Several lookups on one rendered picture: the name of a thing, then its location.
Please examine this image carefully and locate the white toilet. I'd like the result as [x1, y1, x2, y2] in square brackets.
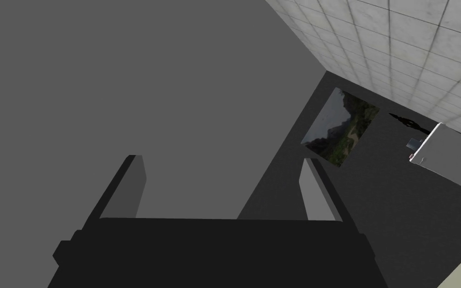
[405, 122, 461, 200]

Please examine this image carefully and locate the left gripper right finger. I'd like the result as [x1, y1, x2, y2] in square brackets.
[298, 157, 355, 223]

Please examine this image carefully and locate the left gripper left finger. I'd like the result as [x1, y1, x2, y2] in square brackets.
[88, 154, 148, 220]

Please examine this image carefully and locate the landscape picture on wall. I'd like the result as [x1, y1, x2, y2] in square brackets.
[300, 87, 381, 168]

